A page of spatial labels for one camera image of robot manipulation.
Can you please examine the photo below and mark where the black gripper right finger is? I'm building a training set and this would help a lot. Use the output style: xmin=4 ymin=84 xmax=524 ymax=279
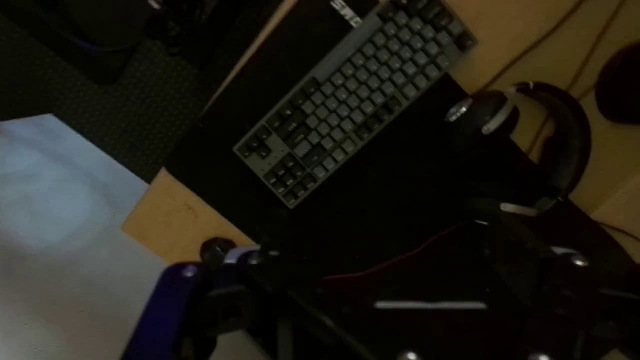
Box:
xmin=492 ymin=227 xmax=626 ymax=360

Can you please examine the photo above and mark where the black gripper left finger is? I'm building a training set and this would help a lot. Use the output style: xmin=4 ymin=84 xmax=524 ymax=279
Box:
xmin=178 ymin=236 xmax=375 ymax=360

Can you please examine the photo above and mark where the black desk mat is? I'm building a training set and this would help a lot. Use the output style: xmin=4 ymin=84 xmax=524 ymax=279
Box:
xmin=161 ymin=0 xmax=640 ymax=360

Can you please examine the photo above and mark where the grey mechanical keyboard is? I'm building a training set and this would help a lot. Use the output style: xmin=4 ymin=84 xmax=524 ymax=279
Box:
xmin=231 ymin=0 xmax=480 ymax=210

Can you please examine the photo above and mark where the black computer mouse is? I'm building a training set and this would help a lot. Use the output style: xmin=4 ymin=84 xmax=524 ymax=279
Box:
xmin=593 ymin=41 xmax=640 ymax=126

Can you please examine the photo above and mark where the blue plastic mount piece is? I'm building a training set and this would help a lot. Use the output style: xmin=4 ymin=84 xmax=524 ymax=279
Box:
xmin=118 ymin=260 xmax=205 ymax=360

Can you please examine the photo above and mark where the red gripper wire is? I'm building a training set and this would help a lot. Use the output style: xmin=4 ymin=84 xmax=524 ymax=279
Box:
xmin=318 ymin=223 xmax=469 ymax=288

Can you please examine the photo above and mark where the thin mouse cable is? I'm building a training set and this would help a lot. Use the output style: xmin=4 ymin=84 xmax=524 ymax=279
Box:
xmin=526 ymin=0 xmax=630 ymax=157

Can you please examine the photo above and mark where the thin desk cable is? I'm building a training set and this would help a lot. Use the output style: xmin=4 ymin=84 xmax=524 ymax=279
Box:
xmin=478 ymin=0 xmax=587 ymax=97

